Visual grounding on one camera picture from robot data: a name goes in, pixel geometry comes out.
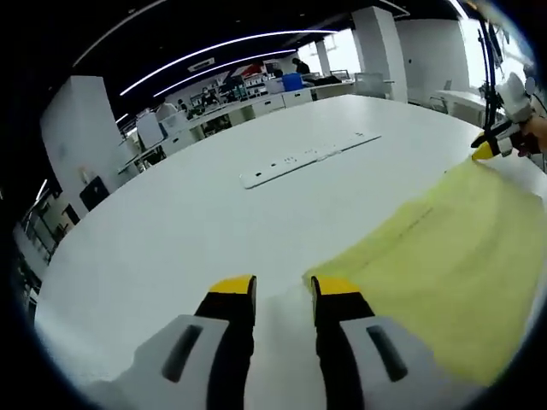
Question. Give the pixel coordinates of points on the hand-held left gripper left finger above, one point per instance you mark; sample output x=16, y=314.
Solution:
x=226, y=333

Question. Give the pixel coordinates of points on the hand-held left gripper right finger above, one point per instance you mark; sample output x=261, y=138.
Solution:
x=342, y=333

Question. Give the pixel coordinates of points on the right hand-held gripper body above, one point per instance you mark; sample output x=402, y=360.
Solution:
x=515, y=96

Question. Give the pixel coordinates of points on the yellow garment blue grey sleeves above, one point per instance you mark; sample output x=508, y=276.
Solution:
x=448, y=273

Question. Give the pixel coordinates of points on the person's right hand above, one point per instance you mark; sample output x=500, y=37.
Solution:
x=538, y=134

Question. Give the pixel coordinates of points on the black pole stand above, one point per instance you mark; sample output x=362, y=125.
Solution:
x=490, y=85

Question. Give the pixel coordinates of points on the white side desk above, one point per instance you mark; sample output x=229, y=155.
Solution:
x=461, y=102

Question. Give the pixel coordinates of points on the white chair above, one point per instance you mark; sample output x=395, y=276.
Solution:
x=372, y=85

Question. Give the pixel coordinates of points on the white square pillar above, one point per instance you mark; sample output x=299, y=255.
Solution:
x=81, y=128
x=380, y=51

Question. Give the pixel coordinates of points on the black cabinet box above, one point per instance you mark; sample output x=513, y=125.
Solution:
x=93, y=194

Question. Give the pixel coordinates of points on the blue plastic bin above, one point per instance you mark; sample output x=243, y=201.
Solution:
x=293, y=82

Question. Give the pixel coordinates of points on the white tall cabinet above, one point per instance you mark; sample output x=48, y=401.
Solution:
x=149, y=130

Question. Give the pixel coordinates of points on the long white workbench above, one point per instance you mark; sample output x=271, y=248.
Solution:
x=256, y=109

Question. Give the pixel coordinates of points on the short ceiling light strip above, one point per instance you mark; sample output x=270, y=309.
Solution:
x=222, y=67

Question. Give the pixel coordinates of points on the ceiling air vent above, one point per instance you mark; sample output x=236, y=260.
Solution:
x=201, y=65

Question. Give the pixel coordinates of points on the long ceiling light strip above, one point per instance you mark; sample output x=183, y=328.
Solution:
x=222, y=45

